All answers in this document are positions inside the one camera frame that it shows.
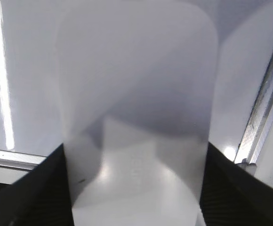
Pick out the white whiteboard eraser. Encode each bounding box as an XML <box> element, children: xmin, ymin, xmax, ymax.
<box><xmin>56</xmin><ymin>0</ymin><xmax>218</xmax><ymax>226</ymax></box>

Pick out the white whiteboard with grey frame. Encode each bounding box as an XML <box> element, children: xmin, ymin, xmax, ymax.
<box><xmin>0</xmin><ymin>0</ymin><xmax>273</xmax><ymax>184</ymax></box>

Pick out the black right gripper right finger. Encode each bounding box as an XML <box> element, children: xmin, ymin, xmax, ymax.
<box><xmin>200</xmin><ymin>144</ymin><xmax>273</xmax><ymax>226</ymax></box>

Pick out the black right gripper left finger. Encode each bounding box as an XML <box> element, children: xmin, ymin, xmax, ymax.
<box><xmin>0</xmin><ymin>145</ymin><xmax>74</xmax><ymax>226</ymax></box>

